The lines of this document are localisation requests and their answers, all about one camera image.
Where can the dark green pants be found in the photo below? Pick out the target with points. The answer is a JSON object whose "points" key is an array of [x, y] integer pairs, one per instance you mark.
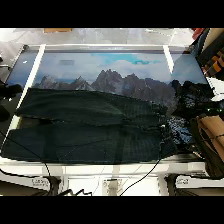
{"points": [[86, 133]]}

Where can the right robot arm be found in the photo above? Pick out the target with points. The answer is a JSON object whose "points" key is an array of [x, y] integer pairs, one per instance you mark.
{"points": [[195, 96]]}

